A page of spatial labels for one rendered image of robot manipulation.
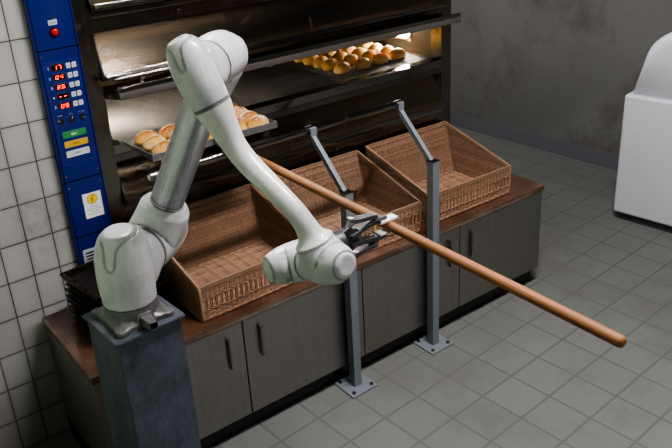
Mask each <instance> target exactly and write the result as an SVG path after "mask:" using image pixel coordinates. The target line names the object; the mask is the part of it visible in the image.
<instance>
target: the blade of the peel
mask: <svg viewBox="0 0 672 448"><path fill-rule="evenodd" d="M268 120H269V123H267V124H263V125H259V126H256V127H252V128H249V129H245V130H241V131H242V133H243V136H244V137H245V136H249V135H252V134H256V133H259V132H263V131H266V130H270V129H274V128H277V121H275V120H272V119H268ZM162 127H163V126H160V127H156V128H152V129H148V130H153V131H155V132H156V133H157V134H159V131H160V129H161V128H162ZM140 132H141V131H140ZM140 132H136V133H133V134H129V135H125V136H121V137H117V138H115V139H117V140H119V141H120V142H122V143H123V144H125V145H127V146H128V147H130V148H131V149H133V150H135V151H136V152H138V153H139V154H141V155H143V156H144V157H146V158H147V159H149V160H151V161H152V162H156V161H160V160H163V158H164V155H165V152H166V151H165V152H161V153H158V154H154V155H152V154H151V152H146V151H144V150H143V148H142V146H136V145H135V143H134V140H135V137H136V135H137V134H138V133H140ZM213 145H215V140H214V138H212V139H209V140H208V141H207V144H206V146H205V148H206V147H209V146H213Z"/></svg>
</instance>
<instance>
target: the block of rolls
mask: <svg viewBox="0 0 672 448"><path fill-rule="evenodd" d="M405 56H406V52H405V51H404V49H402V48H393V47H392V46H390V45H386V46H384V47H383V46H382V45H381V44H380V43H373V42H371V43H367V44H362V45H358V46H354V47H350V48H345V49H341V50H339V52H335V51H332V52H328V53H324V54H319V55H315V56H311V57H306V58H302V59H298V60H294V61H295V62H297V63H300V62H303V63H304V65H313V67H314V68H322V69H323V70H324V71H331V70H334V73H335V74H344V73H347V72H349V71H350V69H351V68H350V66H353V65H354V67H355V69H357V70H361V69H366V68H369V67H370V65H371V62H370V61H372V63H373V64H384V63H387V62H388V61H389V58H390V59H391V60H397V59H402V58H404V57H405Z"/></svg>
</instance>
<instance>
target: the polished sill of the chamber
mask: <svg viewBox="0 0 672 448"><path fill-rule="evenodd" d="M438 67H441V59H437V58H430V59H426V60H422V61H418V62H414V63H411V64H407V65H403V66H399V67H395V68H391V69H388V70H384V71H380V72H376V73H372V74H368V75H365V76H361V77H357V78H353V79H349V80H345V81H342V82H338V83H334V84H330V85H326V86H322V87H318V88H315V89H311V90H307V91H303V92H299V93H295V94H292V95H288V96H284V97H280V98H276V99H272V100H269V101H265V102H261V103H257V104H253V105H249V106H246V107H244V108H246V109H247V110H249V111H254V112H256V113H257V114H258V115H265V114H268V113H272V112H276V111H280V110H283V109H287V108H291V107H294V106H298V105H302V104H305V103H309V102H313V101H316V100H320V99H324V98H327V97H331V96H335V95H339V94H342V93H346V92H350V91H353V90H357V89H361V88H364V87H368V86H372V85H375V84H379V83H383V82H386V81H390V80H394V79H397V78H401V77H405V76H409V75H412V74H416V73H420V72H423V71H427V70H431V69H434V68H438ZM113 147H114V152H115V155H117V154H121V153H125V152H128V151H132V150H133V149H131V148H130V147H128V146H127V145H125V144H123V143H122V142H120V141H119V140H115V141H113Z"/></svg>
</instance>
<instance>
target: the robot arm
mask: <svg viewBox="0 0 672 448"><path fill-rule="evenodd" d="M166 57H167V63H168V67H169V70H170V73H171V75H172V78H173V80H174V82H175V84H176V86H177V88H178V90H179V92H180V93H181V95H182V97H183V102H182V105H181V108H180V111H179V114H178V117H177V120H176V123H175V126H174V129H173V132H172V135H171V138H170V140H169V143H168V146H167V149H166V152H165V155H164V158H163V161H162V164H161V167H160V170H159V173H158V176H157V179H156V182H155V184H154V187H153V190H152V192H150V193H147V194H146V195H144V196H143V197H142V198H141V200H140V201H139V204H138V206H137V208H136V210H135V212H134V214H133V216H132V217H131V219H130V221H129V223H117V224H113V225H111V226H109V227H107V228H105V229H104V230H103V231H102V232H101V233H100V234H99V236H98V238H97V240H96V244H95V247H94V256H93V259H94V268H95V275H96V280H97V285H98V289H99V293H100V296H101V299H102V303H103V306H102V307H98V308H95V309H93V310H92V311H91V315H92V317H93V318H96V319H98V320H100V321H101V322H102V323H103V324H104V325H105V326H107V327H108V328H109V329H110V330H111V331H112V332H114V334H115V337H116V338H118V339H122V338H125V337H126V336H128V335H129V334H131V333H133V332H135V331H137V330H139V329H141V328H146V329H148V330H151V331H153V330H155V329H157V328H158V323H157V321H159V320H161V319H164V318H168V317H171V316H173V315H174V314H175V313H174V309H173V308H172V307H169V306H167V305H165V304H164V303H163V302H161V301H160V300H159V298H158V295H157V289H156V281H157V280H158V277H159V274H160V272H161V269H162V267H163V266H164V265H165V264H166V263H167V262H168V261H169V260H170V259H171V258H172V257H173V256H174V255H175V253H176V252H177V251H178V250H179V248H180V247H181V245H182V244H183V242H184V240H185V238H186V236H187V233H188V220H189V215H190V212H189V209H188V207H187V205H186V203H185V201H186V198H187V195H188V193H189V190H190V187H191V184H192V182H193V179H194V176H195V173H196V171H197V168H198V165H199V163H200V160H201V157H202V154H203V152H204V149H205V146H206V144H207V141H208V138H209V135H210V134H211V136H212V137H213V138H214V140H215V141H216V142H217V144H218V145H219V146H220V148H221V149H222V150H223V152H224V153H225V154H226V156H227V157H228V158H229V160H230V161H231V162H232V163H233V164H234V166H235V167H236V168H237V169H238V170H239V171H240V172H241V173H242V174H243V175H244V176H245V177H246V178H247V179H248V180H249V181H250V182H251V183H252V184H253V185H254V186H255V187H256V188H257V189H258V190H259V191H260V192H261V193H262V194H263V195H264V196H265V197H266V198H267V199H268V200H270V201H271V202H272V203H273V204H274V205H275V206H276V207H277V208H278V209H279V210H280V211H281V212H282V213H283V214H284V215H285V217H286V218H287V219H288V220H289V221H290V223H291V224H292V226H293V228H294V229H295V231H296V234H297V237H298V239H297V240H293V241H291V242H288V243H285V244H283V245H280V246H278V247H276V248H275V249H273V250H272V251H270V252H269V253H268V254H267V255H266V256H265V257H264V258H263V263H262V268H263V272H264V274H265V276H266V278H267V279H268V280H269V282H270V283H272V284H289V283H292V282H294V283H297V282H302V281H310V282H312V283H315V284H321V285H336V284H340V283H343V282H344V281H345V280H347V279H348V278H349V277H350V276H352V275H353V273H354V272H355V269H356V264H357V261H356V259H357V258H358V257H359V256H360V255H362V254H364V253H366V252H368V251H370V250H372V249H374V248H376V247H378V245H379V244H378V241H379V240H380V239H382V238H384V237H387V236H388V234H389V233H392V232H390V231H388V230H386V229H384V228H382V229H379V230H376V231H374V234H373V233H372V235H367V236H363V237H359V235H361V234H362V233H363V232H364V231H366V230H368V229H370V228H371V227H373V226H375V225H377V224H378V225H383V224H385V223H388V222H390V221H393V220H395V219H398V216H397V215H395V214H392V213H391V214H388V215H384V214H382V215H380V216H378V215H377V214H375V213H373V212H370V213H366V214H362V215H358V216H354V217H349V216H347V217H346V220H347V224H346V226H344V227H343V228H342V229H339V230H335V231H331V230H329V229H324V228H322V227H321V226H320V225H319V224H318V222H317V221H316V220H315V218H314V217H313V216H312V214H311V213H310V212H309V210H308V209H307V208H306V207H305V205H304V204H303V203H302V202H301V201H300V200H299V199H298V198H297V197H296V196H295V195H294V193H293V192H292V191H291V190H290V189H289V188H288V187H287V186H286V185H285V184H284V183H283V182H282V181H281V180H280V179H279V178H278V177H277V176H276V175H275V174H274V173H273V172H272V170H271V169H270V168H269V167H268V166H267V165H266V164H265V163H264V162H263V161H262V160H261V159H260V158H259V157H258V156H257V155H256V153H255V152H254V151H253V150H252V148H251V147H250V146H249V144H248V143H247V141H246V139H245V138H244V136H243V133H242V131H241V129H240V126H239V123H238V120H237V117H236V114H235V111H234V108H233V105H232V102H231V98H230V96H231V94H232V92H233V90H234V88H235V86H236V84H237V83H238V81H239V79H240V77H241V75H242V74H243V70H244V69H245V67H246V65H247V62H248V49H247V46H246V44H245V42H244V41H243V39H242V38H241V37H239V36H237V35H235V34H234V33H231V32H228V31H227V30H215V31H211V32H209V33H206V34H204V35H202V36H201V37H199V38H197V37H196V36H194V35H191V34H183V35H181V36H179V37H177V38H175V39H174V40H172V41H171V42H170V43H169V44H168V45H167V49H166ZM362 222H363V223H362ZM358 223H361V224H360V225H358V226H354V227H352V228H351V226H352V225H355V224H358ZM362 244H364V245H362ZM361 245H362V246H361ZM357 246H360V247H358V248H356V247H357ZM355 248H356V249H355Z"/></svg>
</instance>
